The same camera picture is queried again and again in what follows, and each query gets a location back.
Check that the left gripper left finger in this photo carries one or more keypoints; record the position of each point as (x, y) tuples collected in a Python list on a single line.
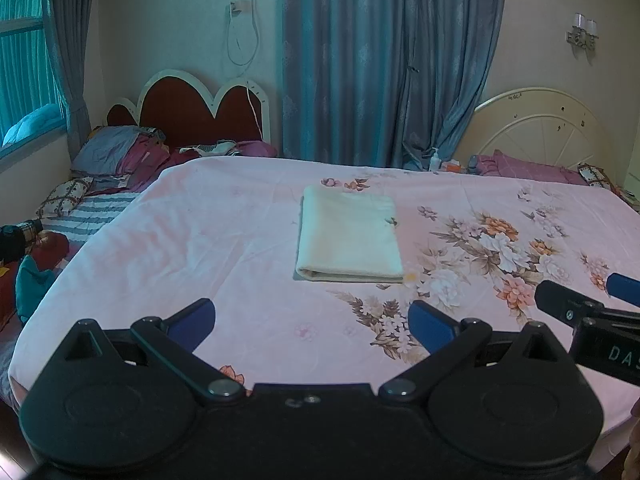
[(171, 342)]

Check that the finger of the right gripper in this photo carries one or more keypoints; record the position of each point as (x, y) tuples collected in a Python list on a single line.
[(567, 306), (623, 288)]

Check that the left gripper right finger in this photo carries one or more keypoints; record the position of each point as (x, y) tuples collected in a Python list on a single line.
[(449, 344)]

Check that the cream knitted sweater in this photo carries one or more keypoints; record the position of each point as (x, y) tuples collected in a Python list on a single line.
[(348, 237)]

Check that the patterned clothes on pillow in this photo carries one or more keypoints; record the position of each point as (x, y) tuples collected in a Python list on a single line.
[(221, 148)]

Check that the pink floral bed sheet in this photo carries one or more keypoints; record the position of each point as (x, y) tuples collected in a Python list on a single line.
[(227, 229)]

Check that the patterned cushion right bed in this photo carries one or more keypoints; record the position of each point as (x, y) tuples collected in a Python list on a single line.
[(596, 177)]

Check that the striped blanket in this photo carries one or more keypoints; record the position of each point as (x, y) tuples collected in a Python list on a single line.
[(89, 216)]

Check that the teal cloth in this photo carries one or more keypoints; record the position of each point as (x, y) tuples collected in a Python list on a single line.
[(31, 285)]

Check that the purple pillow right bed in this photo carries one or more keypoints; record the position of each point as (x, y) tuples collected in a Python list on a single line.
[(501, 165)]

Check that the purple pillow bed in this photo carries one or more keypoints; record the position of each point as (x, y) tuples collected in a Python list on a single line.
[(501, 165), (256, 149)]

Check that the white lotion bottle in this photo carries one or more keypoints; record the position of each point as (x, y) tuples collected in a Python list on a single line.
[(435, 161)]

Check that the checkered cushion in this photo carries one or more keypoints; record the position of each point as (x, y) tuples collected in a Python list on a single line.
[(64, 198)]

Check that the cream round headboard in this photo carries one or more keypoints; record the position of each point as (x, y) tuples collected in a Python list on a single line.
[(541, 125)]

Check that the blue grey pillow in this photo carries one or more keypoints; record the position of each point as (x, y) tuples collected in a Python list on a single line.
[(103, 152)]

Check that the purple pillow left bed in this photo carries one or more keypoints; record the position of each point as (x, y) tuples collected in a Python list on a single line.
[(256, 149)]

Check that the red white scalloped headboard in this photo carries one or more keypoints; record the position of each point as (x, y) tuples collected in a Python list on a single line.
[(187, 113)]

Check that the blue grey curtain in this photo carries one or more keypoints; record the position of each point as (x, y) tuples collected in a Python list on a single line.
[(384, 83)]

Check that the left window curtain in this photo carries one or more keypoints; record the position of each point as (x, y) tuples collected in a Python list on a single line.
[(66, 26)]

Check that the wall lamp fixture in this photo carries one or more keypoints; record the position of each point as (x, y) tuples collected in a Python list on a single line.
[(583, 34)]

